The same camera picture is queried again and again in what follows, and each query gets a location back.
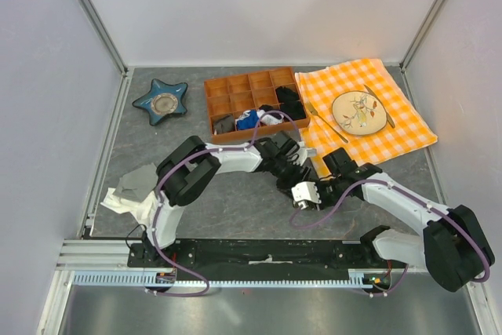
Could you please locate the grey rolled underwear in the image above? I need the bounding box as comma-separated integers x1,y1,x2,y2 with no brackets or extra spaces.
213,115,235,135

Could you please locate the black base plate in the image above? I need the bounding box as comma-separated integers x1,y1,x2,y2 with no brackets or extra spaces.
127,238,407,278

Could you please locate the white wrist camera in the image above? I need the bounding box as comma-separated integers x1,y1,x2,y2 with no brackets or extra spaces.
297,141,317,158
291,181,321,210

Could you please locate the aluminium left frame post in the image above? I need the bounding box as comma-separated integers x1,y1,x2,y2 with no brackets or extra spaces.
78,0,129,76

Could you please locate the aluminium front rail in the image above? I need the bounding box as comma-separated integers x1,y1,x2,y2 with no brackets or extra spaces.
54,239,483,273

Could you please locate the beige decorated plate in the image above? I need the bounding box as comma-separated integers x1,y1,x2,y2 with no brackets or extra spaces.
331,90,387,137

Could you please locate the aluminium frame post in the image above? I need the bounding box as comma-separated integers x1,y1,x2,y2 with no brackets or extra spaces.
399,0,447,75
78,0,129,76

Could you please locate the blue white rolled underwear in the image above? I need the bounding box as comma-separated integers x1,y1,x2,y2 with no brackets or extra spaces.
235,109,259,131

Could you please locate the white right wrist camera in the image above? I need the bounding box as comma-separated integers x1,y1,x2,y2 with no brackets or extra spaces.
291,181,321,210

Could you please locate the white underwear pile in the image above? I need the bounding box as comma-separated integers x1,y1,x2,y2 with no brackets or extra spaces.
100,188,158,228

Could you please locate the orange compartment organizer box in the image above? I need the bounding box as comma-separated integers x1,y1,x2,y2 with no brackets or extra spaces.
204,67,310,144

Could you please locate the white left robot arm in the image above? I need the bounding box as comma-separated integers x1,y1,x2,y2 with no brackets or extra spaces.
144,131,315,267

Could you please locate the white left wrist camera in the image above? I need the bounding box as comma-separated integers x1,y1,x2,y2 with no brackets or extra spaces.
297,141,317,158

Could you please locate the black white rolled underwear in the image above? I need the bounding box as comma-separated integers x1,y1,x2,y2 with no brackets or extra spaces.
256,104,284,126

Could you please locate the light blue cable duct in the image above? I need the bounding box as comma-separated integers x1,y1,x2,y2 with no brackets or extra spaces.
72,271,373,289

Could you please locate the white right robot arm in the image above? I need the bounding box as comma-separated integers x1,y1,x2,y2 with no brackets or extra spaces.
315,148,495,292

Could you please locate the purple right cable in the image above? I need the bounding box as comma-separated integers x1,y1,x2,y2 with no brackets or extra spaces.
289,180,493,297

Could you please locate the brass knife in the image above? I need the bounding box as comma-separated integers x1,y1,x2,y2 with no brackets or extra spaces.
362,84,397,129

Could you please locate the blue star shaped dish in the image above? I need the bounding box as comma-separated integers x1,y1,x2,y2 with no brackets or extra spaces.
132,78,188,126

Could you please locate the orange checkered cloth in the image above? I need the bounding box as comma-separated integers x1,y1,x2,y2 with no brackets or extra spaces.
295,59,438,176

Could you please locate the aluminium right frame post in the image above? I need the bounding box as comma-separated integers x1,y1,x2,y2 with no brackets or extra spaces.
399,0,447,75

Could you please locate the brass fork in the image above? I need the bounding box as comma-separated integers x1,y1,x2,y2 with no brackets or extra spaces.
305,102,348,144

